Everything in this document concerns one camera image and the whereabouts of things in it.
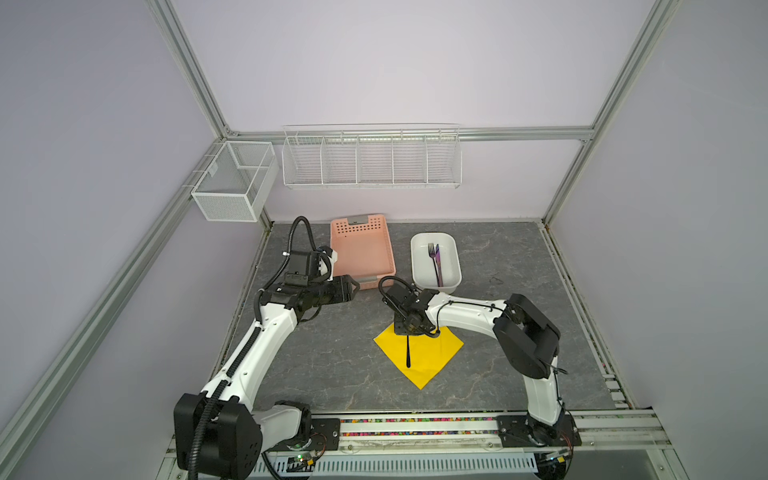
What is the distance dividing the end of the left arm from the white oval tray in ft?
1.02

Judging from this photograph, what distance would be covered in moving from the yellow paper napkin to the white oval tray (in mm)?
187

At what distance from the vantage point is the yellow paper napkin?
2.77ft

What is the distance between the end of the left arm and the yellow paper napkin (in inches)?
8.2

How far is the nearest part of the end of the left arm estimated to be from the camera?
0.69 meters

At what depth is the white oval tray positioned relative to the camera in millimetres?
1024
